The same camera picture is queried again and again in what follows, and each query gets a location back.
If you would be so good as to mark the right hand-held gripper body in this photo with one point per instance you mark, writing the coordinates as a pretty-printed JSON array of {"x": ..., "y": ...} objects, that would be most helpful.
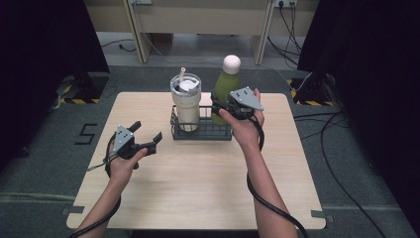
[{"x": 246, "y": 99}]

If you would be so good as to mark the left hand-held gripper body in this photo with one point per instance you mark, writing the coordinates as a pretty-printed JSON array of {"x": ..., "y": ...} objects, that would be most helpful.
[{"x": 124, "y": 140}]

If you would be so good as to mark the green bottle with white cap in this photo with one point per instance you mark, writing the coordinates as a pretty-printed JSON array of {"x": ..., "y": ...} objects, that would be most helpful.
[{"x": 226, "y": 84}]

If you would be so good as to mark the white tumbler with clear lid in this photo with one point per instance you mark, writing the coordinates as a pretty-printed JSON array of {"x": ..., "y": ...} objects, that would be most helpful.
[{"x": 186, "y": 105}]

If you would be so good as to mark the person's left hand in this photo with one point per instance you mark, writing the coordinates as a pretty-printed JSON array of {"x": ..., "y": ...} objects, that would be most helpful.
[{"x": 122, "y": 170}]

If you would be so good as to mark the person's right hand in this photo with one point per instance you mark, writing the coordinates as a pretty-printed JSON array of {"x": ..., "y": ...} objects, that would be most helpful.
[{"x": 246, "y": 132}]

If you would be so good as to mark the black stand base striped tape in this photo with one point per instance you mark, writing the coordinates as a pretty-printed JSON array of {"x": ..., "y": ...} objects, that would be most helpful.
[
  {"x": 310, "y": 94},
  {"x": 89, "y": 89}
]

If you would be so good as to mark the beige wooden desk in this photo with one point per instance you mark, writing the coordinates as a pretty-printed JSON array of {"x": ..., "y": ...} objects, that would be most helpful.
[{"x": 201, "y": 16}]

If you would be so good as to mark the grey tape strip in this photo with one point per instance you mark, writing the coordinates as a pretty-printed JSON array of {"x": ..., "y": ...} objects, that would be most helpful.
[
  {"x": 322, "y": 214},
  {"x": 74, "y": 210}
]

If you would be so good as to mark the black curtain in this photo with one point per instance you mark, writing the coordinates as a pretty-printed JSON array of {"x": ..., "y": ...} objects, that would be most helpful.
[
  {"x": 373, "y": 82},
  {"x": 43, "y": 66}
]

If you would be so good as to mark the white wall socket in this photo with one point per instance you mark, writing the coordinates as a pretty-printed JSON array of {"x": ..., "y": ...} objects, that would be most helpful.
[{"x": 285, "y": 2}]

